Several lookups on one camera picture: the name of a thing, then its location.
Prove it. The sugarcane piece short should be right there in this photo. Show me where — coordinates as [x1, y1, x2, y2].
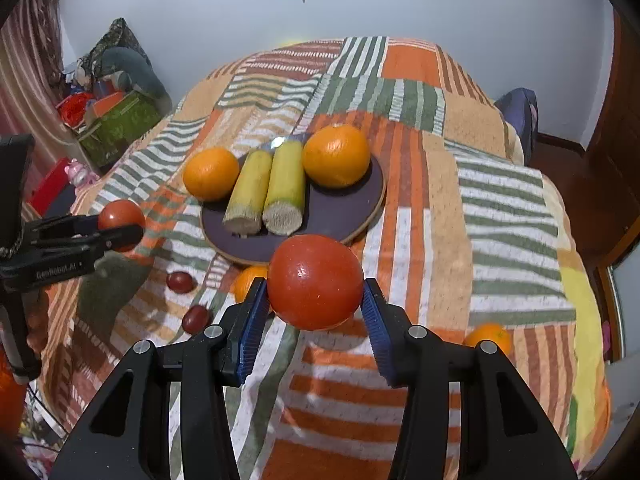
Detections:
[262, 140, 306, 236]

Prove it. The green storage box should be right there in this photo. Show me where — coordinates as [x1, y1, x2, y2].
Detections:
[78, 91, 162, 169]

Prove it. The striped red curtain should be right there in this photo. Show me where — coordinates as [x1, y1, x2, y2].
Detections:
[0, 0, 74, 172]

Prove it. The small mandarin near plate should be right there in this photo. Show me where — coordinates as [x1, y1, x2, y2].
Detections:
[231, 266, 268, 304]

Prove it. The red tomato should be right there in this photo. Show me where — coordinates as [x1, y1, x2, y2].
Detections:
[98, 200, 145, 252]
[267, 234, 364, 330]

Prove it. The dark grape right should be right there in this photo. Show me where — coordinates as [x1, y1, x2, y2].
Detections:
[181, 304, 210, 335]

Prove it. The pink rabbit toy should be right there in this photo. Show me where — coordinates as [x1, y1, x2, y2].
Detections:
[64, 158, 100, 190]

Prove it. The striped patchwork blanket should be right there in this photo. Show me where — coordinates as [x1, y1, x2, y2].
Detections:
[39, 36, 611, 468]

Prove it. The dark grape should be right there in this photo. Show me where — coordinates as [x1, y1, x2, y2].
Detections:
[181, 304, 210, 335]
[166, 271, 196, 294]

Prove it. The blue backpack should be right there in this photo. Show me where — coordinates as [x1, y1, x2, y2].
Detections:
[495, 88, 539, 165]

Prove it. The red box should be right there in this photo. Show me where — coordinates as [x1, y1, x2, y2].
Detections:
[29, 157, 75, 218]

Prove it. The brown wooden door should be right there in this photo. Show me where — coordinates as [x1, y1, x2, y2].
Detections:
[582, 13, 639, 260]

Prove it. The sugarcane piece long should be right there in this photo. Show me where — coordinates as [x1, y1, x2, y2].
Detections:
[222, 150, 272, 235]

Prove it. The small mandarin far right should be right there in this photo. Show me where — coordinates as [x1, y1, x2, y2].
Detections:
[463, 323, 513, 356]

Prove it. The purple round plate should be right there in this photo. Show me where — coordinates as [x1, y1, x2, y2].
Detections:
[199, 131, 388, 267]

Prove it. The large orange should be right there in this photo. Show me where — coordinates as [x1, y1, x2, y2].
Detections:
[183, 148, 240, 202]
[303, 125, 371, 188]

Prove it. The dark grape left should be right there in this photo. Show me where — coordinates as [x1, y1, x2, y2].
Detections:
[166, 271, 196, 294]

